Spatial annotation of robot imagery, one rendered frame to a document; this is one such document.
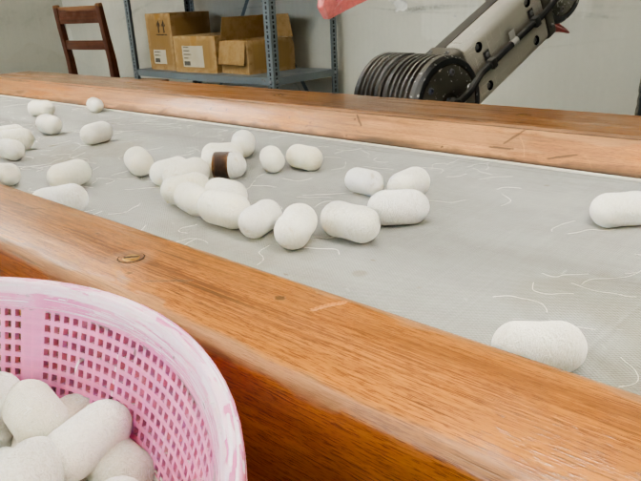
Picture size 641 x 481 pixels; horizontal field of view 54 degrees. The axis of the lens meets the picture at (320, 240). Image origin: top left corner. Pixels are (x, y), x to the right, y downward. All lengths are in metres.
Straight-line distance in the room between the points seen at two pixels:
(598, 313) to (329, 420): 0.14
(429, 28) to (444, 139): 2.28
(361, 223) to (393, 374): 0.16
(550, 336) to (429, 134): 0.36
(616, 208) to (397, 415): 0.24
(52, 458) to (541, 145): 0.42
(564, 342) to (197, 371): 0.12
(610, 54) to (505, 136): 1.98
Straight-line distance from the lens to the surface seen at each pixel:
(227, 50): 3.10
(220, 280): 0.25
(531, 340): 0.23
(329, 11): 0.57
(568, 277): 0.32
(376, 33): 3.00
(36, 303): 0.27
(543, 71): 2.60
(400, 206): 0.37
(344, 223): 0.34
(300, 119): 0.66
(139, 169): 0.52
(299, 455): 0.20
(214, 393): 0.18
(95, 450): 0.22
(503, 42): 0.95
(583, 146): 0.52
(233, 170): 0.49
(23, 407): 0.24
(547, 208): 0.42
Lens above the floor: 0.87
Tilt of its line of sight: 21 degrees down
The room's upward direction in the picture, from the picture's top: 3 degrees counter-clockwise
